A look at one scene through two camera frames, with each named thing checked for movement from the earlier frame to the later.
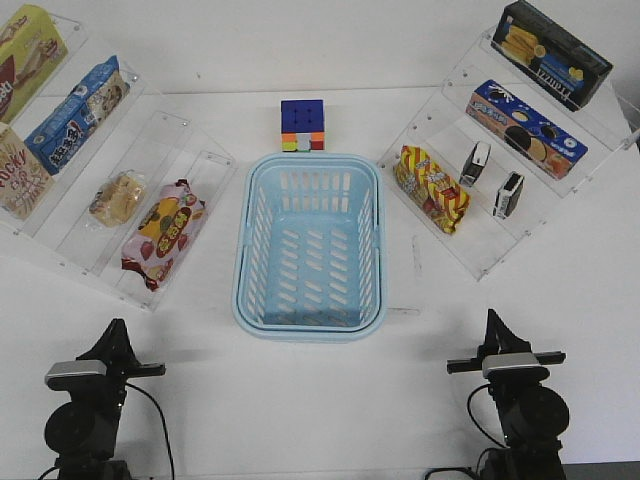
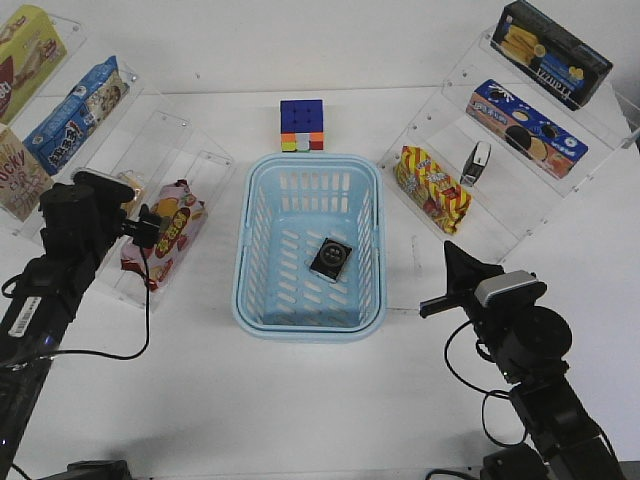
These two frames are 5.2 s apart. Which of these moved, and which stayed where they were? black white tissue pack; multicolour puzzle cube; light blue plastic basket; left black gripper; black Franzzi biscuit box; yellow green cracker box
Moved: left black gripper; black white tissue pack
Stayed: black Franzzi biscuit box; yellow green cracker box; light blue plastic basket; multicolour puzzle cube
